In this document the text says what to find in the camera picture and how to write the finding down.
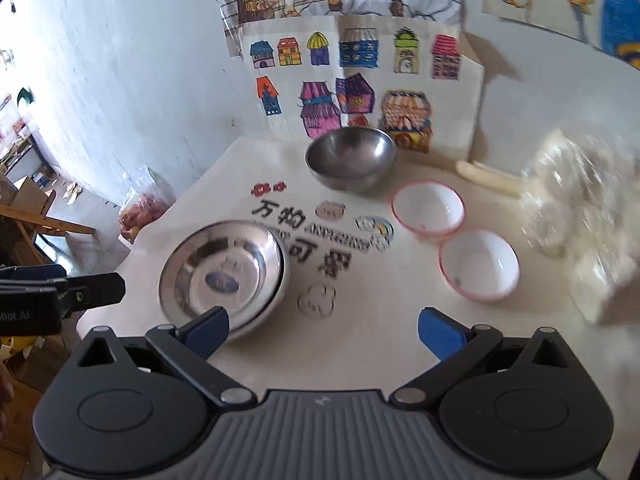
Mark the large steel mixing bowl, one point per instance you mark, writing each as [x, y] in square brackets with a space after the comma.
[351, 159]

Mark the wooden furniture frame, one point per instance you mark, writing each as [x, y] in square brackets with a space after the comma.
[24, 215]

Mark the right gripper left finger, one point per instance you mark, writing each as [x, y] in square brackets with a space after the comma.
[185, 350]

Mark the cream rolled stick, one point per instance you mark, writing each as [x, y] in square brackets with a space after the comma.
[487, 177]

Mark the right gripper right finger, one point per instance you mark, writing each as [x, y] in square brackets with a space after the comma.
[459, 349]

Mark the plastic bag of buns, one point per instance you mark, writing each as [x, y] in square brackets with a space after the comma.
[580, 202]

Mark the white bowl red rim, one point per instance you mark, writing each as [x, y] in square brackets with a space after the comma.
[428, 208]

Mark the bag of red fruit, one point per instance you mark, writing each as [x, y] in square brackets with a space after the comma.
[149, 196]

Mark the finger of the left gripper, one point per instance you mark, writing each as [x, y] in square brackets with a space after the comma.
[81, 293]

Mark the top steel plate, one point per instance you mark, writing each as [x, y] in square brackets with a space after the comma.
[198, 274]

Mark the cream printed canvas mat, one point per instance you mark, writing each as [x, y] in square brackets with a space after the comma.
[357, 330]

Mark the bottom steel plate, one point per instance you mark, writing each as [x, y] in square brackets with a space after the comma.
[265, 280]

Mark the coloured cartoon drawing right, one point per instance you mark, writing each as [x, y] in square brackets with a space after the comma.
[611, 26]

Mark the steel plate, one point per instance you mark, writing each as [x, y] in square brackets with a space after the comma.
[265, 280]
[198, 274]

